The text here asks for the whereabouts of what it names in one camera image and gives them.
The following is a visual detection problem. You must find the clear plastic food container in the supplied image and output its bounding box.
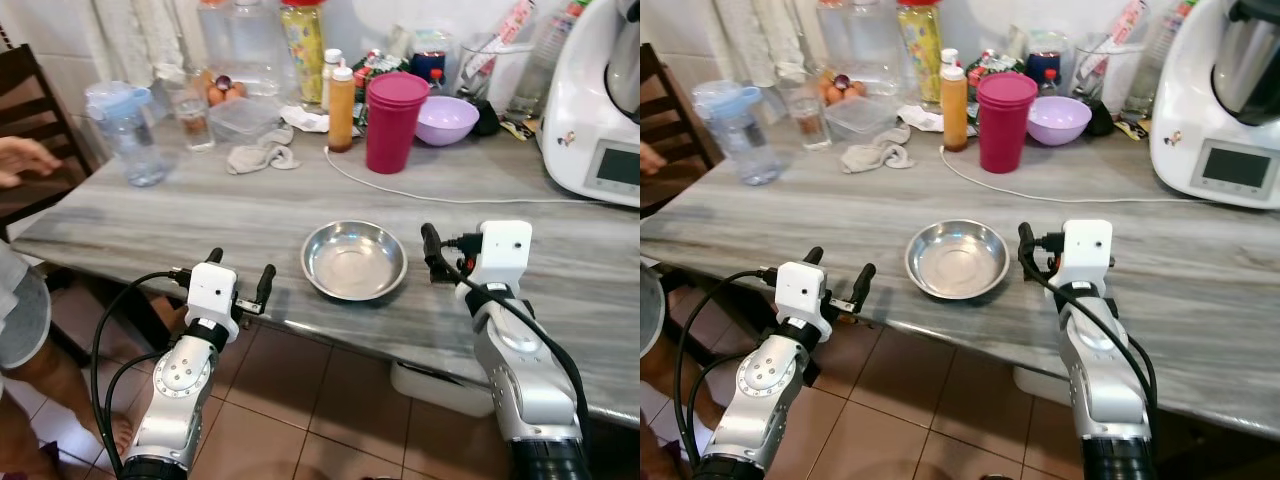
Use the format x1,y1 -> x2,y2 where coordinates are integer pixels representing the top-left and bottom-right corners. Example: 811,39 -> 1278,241
208,97 -> 284,144
825,95 -> 901,143

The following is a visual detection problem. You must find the green snack packet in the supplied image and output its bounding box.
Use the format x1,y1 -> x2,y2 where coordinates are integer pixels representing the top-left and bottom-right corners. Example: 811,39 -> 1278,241
968,48 -> 1021,101
352,50 -> 411,101

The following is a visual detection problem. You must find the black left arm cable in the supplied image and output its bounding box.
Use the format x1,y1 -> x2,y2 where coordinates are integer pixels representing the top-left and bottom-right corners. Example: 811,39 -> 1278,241
675,266 -> 781,471
90,266 -> 191,476

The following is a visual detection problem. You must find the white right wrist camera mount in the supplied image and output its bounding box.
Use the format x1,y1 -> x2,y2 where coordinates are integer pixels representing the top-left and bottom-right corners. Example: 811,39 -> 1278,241
468,220 -> 533,296
1060,219 -> 1114,291

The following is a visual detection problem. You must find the person's bare leg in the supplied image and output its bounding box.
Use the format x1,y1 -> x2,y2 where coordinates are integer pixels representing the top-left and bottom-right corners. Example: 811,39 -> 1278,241
640,345 -> 701,480
0,340 -> 131,480

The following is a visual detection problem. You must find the magenta plastic lidded cup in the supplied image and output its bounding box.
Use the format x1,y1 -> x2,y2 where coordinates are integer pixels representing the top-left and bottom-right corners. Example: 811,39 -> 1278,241
976,72 -> 1039,175
366,72 -> 431,175

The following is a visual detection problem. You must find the white kitchen cooking machine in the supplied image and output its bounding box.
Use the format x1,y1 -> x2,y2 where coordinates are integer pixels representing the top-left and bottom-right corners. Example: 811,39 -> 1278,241
1150,0 -> 1280,211
541,0 -> 641,208

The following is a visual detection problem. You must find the clear measuring jug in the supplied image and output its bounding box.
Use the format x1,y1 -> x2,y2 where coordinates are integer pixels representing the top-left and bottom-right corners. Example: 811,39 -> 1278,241
1070,35 -> 1141,111
455,35 -> 533,113

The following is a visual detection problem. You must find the clear water bottle blue lid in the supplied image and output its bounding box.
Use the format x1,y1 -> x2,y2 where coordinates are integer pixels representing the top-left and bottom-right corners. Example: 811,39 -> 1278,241
693,80 -> 783,187
85,82 -> 169,188

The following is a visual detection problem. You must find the crumpled grey cloth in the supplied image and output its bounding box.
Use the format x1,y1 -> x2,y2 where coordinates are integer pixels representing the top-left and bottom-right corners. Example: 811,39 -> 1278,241
840,127 -> 913,174
226,127 -> 301,176

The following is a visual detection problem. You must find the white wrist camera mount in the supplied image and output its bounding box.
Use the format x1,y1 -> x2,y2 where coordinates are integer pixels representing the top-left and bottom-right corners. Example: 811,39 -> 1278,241
468,220 -> 533,296
775,262 -> 831,341
1060,219 -> 1114,291
186,262 -> 240,341

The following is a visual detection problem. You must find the stainless steel bowl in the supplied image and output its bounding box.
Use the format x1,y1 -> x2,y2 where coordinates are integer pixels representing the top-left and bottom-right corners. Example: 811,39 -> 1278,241
905,219 -> 1011,301
301,220 -> 409,302

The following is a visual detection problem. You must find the red white long packet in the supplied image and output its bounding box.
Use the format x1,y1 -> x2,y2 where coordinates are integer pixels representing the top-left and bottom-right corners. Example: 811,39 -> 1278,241
465,0 -> 536,81
1085,0 -> 1149,81

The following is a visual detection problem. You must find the tall clear empty bottle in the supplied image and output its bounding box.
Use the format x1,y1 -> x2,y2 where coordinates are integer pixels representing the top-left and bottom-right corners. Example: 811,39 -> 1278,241
1120,0 -> 1191,119
505,8 -> 581,121

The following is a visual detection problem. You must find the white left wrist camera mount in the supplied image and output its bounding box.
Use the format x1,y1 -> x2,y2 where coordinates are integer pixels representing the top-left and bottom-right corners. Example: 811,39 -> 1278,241
775,262 -> 831,341
186,262 -> 240,341

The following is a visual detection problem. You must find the white plastic box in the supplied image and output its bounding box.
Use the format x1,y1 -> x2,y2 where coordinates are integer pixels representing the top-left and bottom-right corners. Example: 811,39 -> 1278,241
1012,365 -> 1066,406
390,360 -> 496,418

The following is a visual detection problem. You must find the white lace curtain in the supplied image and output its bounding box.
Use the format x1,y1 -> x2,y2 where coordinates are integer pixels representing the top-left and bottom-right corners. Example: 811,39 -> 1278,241
95,0 -> 186,86
712,0 -> 806,86

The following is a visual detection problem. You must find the crumpled white tissue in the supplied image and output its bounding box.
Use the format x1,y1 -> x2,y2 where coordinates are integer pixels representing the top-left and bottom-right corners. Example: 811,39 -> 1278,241
897,104 -> 944,133
280,104 -> 331,133

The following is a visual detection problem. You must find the yellow printed bottle red cap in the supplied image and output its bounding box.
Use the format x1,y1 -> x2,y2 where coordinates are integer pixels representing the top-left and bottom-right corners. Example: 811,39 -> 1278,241
280,0 -> 326,79
897,0 -> 944,104

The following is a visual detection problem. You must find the orange sauce squeeze bottle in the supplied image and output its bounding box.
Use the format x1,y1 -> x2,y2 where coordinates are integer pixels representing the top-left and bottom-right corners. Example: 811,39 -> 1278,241
328,58 -> 357,153
939,57 -> 969,153

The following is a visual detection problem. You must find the lilac plastic bowl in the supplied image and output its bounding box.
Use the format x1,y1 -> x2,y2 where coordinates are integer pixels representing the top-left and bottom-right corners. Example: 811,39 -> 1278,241
1027,96 -> 1093,147
415,96 -> 481,147

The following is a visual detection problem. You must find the large clear plastic bottle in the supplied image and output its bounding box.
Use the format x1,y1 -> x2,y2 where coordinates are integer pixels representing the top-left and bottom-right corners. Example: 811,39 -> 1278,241
848,0 -> 901,96
228,0 -> 284,96
197,0 -> 236,73
817,0 -> 851,73

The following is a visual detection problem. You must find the clear drinking glass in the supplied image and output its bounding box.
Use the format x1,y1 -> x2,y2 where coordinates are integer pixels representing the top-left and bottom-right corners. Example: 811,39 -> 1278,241
172,88 -> 216,153
785,85 -> 833,151

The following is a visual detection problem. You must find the dark blue labelled jar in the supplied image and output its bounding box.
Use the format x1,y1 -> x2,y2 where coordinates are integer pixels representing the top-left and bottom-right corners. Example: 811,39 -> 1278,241
1025,30 -> 1069,96
410,30 -> 451,96

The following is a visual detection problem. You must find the dark wooden chair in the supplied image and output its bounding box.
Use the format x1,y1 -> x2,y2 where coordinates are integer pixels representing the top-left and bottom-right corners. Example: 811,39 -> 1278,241
0,45 -> 96,241
640,42 -> 723,216

